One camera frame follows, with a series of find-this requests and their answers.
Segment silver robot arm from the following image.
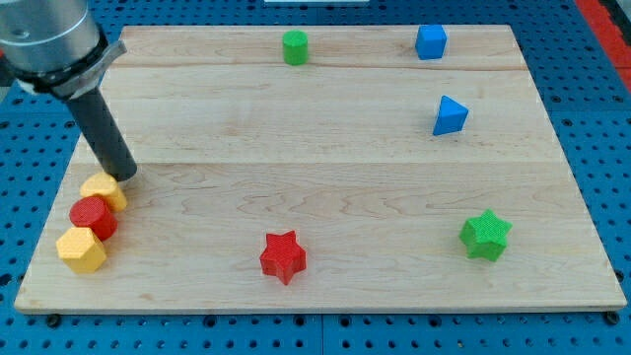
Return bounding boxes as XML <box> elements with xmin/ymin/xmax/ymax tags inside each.
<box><xmin>1</xmin><ymin>0</ymin><xmax>126</xmax><ymax>100</ymax></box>

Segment yellow heart block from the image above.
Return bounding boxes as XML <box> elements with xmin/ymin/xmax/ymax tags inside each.
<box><xmin>80</xmin><ymin>172</ymin><xmax>127</xmax><ymax>212</ymax></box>

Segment wooden board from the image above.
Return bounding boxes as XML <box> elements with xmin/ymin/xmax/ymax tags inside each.
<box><xmin>15</xmin><ymin>25</ymin><xmax>627</xmax><ymax>315</ymax></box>

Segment red star block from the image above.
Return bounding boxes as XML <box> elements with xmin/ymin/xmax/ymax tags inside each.
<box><xmin>259</xmin><ymin>230</ymin><xmax>307</xmax><ymax>285</ymax></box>

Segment green cylinder block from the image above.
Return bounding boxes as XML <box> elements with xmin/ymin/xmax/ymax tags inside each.
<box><xmin>282</xmin><ymin>30</ymin><xmax>309</xmax><ymax>66</ymax></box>

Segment blue triangle block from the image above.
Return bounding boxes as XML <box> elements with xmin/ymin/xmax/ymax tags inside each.
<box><xmin>433</xmin><ymin>96</ymin><xmax>469</xmax><ymax>136</ymax></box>

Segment green star block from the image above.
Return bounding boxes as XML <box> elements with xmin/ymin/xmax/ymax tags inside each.
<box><xmin>458</xmin><ymin>209</ymin><xmax>513</xmax><ymax>262</ymax></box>

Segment blue cube block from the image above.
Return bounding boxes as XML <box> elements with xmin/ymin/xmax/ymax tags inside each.
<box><xmin>415</xmin><ymin>25</ymin><xmax>448</xmax><ymax>60</ymax></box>

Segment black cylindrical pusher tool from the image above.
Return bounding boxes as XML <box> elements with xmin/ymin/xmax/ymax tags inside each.
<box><xmin>66</xmin><ymin>88</ymin><xmax>137</xmax><ymax>181</ymax></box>

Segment red cylinder block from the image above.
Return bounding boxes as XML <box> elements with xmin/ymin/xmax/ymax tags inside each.
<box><xmin>69</xmin><ymin>196</ymin><xmax>118</xmax><ymax>242</ymax></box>

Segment yellow hexagon block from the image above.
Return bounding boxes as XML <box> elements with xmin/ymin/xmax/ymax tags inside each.
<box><xmin>55</xmin><ymin>227</ymin><xmax>107</xmax><ymax>274</ymax></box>

